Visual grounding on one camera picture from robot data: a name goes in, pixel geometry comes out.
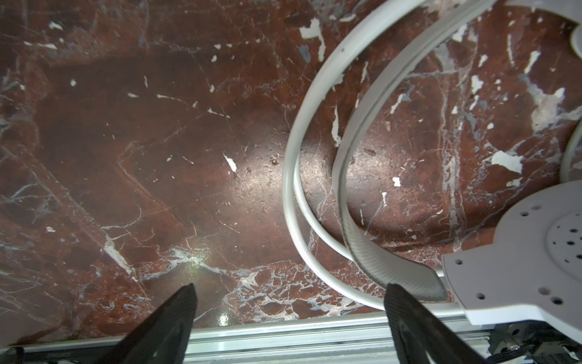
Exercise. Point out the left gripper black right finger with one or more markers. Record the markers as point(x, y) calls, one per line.
point(418, 335)

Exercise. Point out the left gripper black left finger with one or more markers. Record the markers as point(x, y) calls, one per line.
point(163, 337)

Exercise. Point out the white headphones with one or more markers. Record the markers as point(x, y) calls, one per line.
point(458, 174)

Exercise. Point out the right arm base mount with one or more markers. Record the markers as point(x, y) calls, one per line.
point(531, 342)

